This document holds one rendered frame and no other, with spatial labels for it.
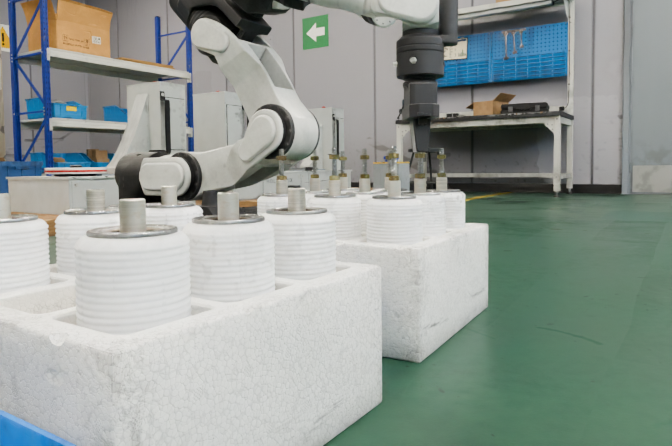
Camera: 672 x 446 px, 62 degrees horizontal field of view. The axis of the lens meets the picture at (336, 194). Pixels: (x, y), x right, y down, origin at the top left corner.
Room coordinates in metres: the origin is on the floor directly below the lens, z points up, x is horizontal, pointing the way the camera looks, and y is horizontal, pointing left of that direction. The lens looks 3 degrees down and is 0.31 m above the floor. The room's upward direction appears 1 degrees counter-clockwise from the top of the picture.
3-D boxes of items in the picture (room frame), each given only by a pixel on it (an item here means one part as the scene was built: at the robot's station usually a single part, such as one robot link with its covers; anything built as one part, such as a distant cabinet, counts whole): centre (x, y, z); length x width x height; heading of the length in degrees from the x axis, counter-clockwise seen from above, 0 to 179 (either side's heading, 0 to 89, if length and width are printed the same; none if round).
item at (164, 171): (1.69, 0.45, 0.28); 0.21 x 0.20 x 0.13; 58
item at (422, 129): (1.03, -0.16, 0.36); 0.03 x 0.02 x 0.06; 91
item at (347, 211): (1.01, 0.00, 0.16); 0.10 x 0.10 x 0.18
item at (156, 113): (3.15, 1.29, 0.45); 0.82 x 0.57 x 0.74; 148
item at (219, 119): (4.41, 0.50, 0.45); 1.51 x 0.57 x 0.74; 148
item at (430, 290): (1.11, -0.06, 0.09); 0.39 x 0.39 x 0.18; 60
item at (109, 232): (0.49, 0.18, 0.25); 0.08 x 0.08 x 0.01
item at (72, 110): (5.66, 2.81, 0.90); 0.50 x 0.38 x 0.21; 59
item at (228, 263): (0.59, 0.11, 0.16); 0.10 x 0.10 x 0.18
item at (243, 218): (0.59, 0.11, 0.25); 0.08 x 0.08 x 0.01
